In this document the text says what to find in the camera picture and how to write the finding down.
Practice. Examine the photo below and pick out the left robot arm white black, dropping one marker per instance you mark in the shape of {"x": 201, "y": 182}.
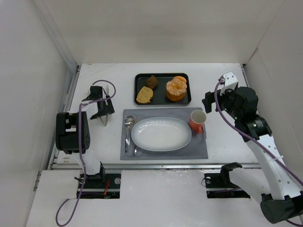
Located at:
{"x": 67, "y": 132}

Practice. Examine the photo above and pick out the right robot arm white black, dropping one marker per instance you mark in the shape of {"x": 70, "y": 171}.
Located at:
{"x": 281, "y": 198}

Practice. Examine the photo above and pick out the metal rail table front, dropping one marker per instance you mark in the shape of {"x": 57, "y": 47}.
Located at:
{"x": 152, "y": 166}

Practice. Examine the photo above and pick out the orange mug white inside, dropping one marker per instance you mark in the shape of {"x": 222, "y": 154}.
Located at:
{"x": 197, "y": 121}

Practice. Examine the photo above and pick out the black rectangular tray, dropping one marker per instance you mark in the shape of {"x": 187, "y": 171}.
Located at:
{"x": 159, "y": 93}

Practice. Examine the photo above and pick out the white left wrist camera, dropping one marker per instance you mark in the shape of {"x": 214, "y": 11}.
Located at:
{"x": 97, "y": 92}

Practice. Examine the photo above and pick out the silver spoon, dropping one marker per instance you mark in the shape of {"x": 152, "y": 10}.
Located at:
{"x": 129, "y": 121}

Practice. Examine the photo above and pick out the yellow bread slice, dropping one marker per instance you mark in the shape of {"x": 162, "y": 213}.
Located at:
{"x": 145, "y": 95}

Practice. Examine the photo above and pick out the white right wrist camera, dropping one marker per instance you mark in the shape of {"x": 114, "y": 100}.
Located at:
{"x": 229, "y": 80}

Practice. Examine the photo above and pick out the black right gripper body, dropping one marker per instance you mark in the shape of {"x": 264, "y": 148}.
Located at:
{"x": 209, "y": 101}

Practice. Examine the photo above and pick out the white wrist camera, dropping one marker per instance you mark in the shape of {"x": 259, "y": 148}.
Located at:
{"x": 229, "y": 80}
{"x": 97, "y": 92}

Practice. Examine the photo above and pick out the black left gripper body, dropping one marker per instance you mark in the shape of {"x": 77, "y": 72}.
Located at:
{"x": 103, "y": 111}

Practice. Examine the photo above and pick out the white oval plate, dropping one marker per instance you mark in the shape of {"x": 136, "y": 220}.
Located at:
{"x": 161, "y": 134}

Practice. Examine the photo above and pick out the large sugared orange bun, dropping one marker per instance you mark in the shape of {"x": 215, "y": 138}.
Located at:
{"x": 176, "y": 89}

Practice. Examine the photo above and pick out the metal serving tongs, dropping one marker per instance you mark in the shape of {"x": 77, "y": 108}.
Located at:
{"x": 104, "y": 120}

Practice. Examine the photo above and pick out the grey cloth placemat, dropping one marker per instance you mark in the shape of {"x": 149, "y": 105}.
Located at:
{"x": 195, "y": 149}

